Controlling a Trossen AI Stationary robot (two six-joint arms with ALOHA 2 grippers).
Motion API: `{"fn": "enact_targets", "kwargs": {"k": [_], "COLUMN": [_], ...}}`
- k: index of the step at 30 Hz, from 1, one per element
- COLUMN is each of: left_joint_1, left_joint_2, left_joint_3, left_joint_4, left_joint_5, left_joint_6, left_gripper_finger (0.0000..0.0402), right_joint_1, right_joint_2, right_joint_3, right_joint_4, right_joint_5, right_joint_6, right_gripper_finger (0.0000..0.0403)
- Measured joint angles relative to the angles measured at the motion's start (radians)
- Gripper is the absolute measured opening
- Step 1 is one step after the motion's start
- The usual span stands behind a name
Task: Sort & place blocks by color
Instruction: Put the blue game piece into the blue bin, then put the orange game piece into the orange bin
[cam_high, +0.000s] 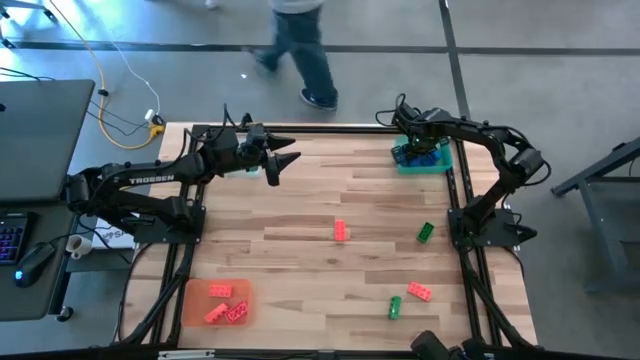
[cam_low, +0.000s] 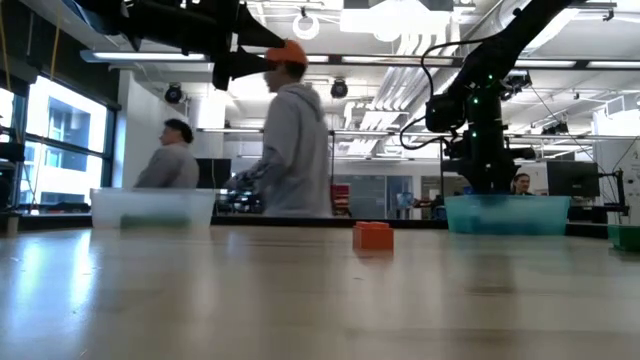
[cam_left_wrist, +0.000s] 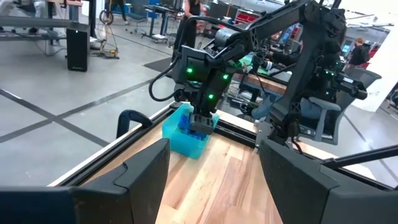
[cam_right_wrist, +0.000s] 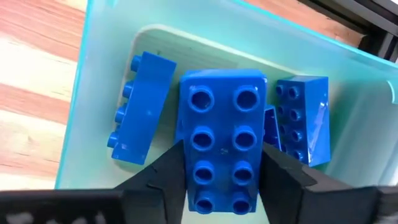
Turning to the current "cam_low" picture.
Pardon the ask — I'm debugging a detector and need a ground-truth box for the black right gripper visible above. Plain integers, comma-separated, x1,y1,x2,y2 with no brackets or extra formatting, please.
441,133,537,196

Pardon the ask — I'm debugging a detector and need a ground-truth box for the black monitor stand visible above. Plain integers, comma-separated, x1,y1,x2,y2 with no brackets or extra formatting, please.
599,169,629,216

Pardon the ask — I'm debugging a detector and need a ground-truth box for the black box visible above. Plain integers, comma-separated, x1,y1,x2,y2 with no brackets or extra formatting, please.
0,142,26,164

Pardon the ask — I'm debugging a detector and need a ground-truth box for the yellow hanging strap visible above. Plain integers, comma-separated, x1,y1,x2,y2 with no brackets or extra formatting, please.
49,12,64,81

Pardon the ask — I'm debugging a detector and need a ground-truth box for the white wall poster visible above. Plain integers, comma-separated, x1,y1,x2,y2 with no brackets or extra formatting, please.
622,147,640,211

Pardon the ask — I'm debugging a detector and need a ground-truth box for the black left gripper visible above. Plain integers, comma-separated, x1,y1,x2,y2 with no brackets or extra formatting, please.
211,0,287,92

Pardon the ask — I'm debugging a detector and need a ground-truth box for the white ring lamp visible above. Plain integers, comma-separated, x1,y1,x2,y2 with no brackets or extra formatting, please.
291,12,321,42

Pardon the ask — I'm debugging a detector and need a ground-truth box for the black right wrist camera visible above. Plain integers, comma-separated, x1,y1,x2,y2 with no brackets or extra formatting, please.
424,92,469,134

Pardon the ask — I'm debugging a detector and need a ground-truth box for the large window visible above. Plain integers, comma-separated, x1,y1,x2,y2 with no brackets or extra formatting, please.
0,74,119,214

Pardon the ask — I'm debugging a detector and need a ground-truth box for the teal plastic bin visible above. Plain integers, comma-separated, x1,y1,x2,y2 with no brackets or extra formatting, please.
443,194,572,237

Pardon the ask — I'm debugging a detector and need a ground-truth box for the clear plastic bin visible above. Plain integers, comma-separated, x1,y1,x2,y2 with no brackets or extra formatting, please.
90,187,217,231

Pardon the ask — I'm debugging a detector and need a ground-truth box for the red sign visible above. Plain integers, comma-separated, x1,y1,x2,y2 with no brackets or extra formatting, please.
329,183,352,217

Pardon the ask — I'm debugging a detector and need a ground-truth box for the orange-red toy brick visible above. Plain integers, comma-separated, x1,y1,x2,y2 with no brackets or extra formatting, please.
352,221,395,252

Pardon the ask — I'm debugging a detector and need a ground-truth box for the orange cap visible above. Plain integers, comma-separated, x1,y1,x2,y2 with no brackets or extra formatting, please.
264,39,309,67

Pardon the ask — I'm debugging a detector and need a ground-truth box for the black overhead bar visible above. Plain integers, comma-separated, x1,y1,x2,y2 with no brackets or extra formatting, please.
569,0,619,22

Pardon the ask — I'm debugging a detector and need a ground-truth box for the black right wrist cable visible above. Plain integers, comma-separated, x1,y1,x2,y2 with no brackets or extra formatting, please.
398,35,484,151

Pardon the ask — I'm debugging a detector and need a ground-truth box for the black monitor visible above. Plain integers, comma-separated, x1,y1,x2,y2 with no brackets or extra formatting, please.
545,159,601,199

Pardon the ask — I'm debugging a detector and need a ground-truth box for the person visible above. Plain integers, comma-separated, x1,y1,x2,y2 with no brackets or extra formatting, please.
509,172,532,196
223,39,334,219
133,118,200,190

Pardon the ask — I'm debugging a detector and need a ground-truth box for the ceiling light strip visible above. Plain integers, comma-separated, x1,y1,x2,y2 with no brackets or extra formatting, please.
81,48,211,64
513,58,640,70

